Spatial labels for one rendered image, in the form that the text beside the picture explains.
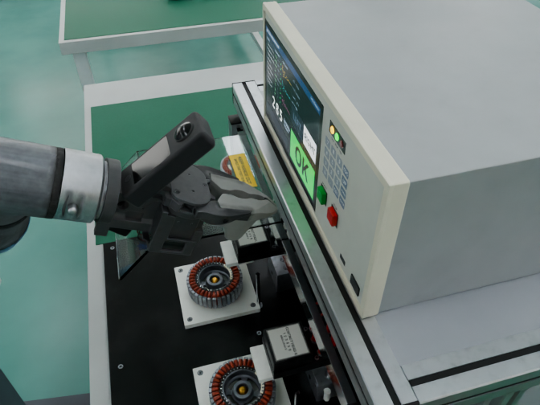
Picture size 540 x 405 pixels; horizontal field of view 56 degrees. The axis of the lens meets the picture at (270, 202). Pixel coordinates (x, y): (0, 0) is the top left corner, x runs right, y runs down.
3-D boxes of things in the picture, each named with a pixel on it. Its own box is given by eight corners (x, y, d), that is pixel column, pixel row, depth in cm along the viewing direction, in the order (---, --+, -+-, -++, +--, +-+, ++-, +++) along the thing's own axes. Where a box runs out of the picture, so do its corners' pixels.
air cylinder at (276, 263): (276, 292, 104) (276, 275, 101) (267, 265, 110) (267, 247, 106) (300, 287, 105) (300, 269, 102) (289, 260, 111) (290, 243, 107)
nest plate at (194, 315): (185, 329, 98) (184, 325, 97) (174, 271, 108) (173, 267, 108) (260, 312, 101) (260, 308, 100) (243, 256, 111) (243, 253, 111)
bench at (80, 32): (102, 190, 244) (58, 42, 193) (93, 30, 375) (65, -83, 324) (318, 153, 266) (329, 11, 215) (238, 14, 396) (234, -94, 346)
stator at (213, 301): (198, 317, 98) (195, 306, 96) (181, 276, 106) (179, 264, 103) (251, 298, 102) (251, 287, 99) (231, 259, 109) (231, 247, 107)
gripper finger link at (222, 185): (255, 218, 69) (191, 208, 64) (273, 185, 66) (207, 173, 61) (261, 234, 67) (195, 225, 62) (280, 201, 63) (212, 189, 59)
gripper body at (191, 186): (186, 214, 66) (90, 201, 60) (209, 163, 61) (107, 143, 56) (196, 258, 60) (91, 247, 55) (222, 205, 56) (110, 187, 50)
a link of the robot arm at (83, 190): (66, 133, 53) (64, 182, 48) (110, 142, 56) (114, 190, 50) (53, 187, 57) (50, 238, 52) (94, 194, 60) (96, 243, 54)
